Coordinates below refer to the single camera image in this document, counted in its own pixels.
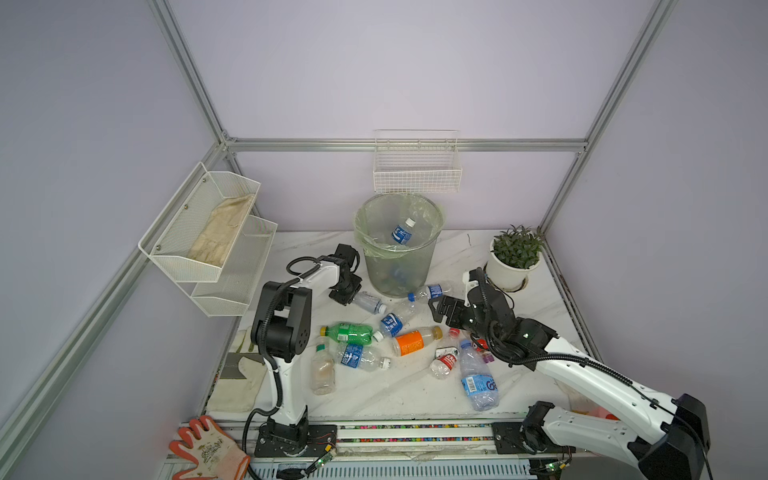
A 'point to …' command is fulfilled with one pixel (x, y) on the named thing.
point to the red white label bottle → (444, 361)
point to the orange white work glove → (215, 455)
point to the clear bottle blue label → (360, 356)
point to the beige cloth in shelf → (212, 243)
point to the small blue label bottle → (392, 323)
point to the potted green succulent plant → (515, 252)
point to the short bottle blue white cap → (403, 232)
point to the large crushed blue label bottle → (477, 378)
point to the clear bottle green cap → (322, 371)
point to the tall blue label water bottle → (399, 276)
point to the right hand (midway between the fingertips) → (438, 304)
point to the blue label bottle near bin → (431, 291)
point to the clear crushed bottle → (368, 303)
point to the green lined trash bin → (375, 218)
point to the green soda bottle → (351, 333)
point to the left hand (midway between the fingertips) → (356, 293)
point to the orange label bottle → (411, 341)
